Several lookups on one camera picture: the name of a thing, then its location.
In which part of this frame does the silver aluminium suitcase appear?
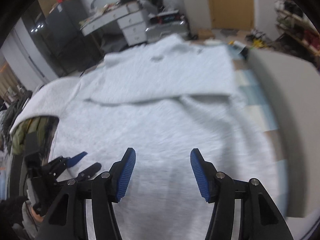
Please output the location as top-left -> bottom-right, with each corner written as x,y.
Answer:
145,21 -> 189,43

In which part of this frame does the white small cabinet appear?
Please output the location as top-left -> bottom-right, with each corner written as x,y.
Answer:
183,0 -> 212,35

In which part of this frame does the dark flower bouquet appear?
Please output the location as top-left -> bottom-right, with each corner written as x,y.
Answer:
146,0 -> 164,12

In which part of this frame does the wooden door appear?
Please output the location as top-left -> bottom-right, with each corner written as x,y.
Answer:
208,0 -> 254,31

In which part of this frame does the white dressing desk with drawers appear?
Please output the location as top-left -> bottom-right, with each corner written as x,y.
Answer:
80,2 -> 149,46

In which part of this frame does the black box on suitcase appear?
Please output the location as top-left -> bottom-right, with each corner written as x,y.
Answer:
149,10 -> 181,24

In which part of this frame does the grey bed footboard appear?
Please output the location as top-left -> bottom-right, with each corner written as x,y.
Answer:
247,49 -> 319,218

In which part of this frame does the wooden shoe rack with shoes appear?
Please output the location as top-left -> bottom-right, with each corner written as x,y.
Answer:
274,0 -> 319,56

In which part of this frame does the checkered bed sheet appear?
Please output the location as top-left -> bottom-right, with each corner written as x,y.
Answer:
227,45 -> 287,172

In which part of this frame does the black refrigerator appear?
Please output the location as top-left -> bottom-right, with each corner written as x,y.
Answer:
46,0 -> 101,73

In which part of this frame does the light grey sweatshirt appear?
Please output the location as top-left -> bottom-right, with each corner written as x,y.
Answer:
13,35 -> 280,239

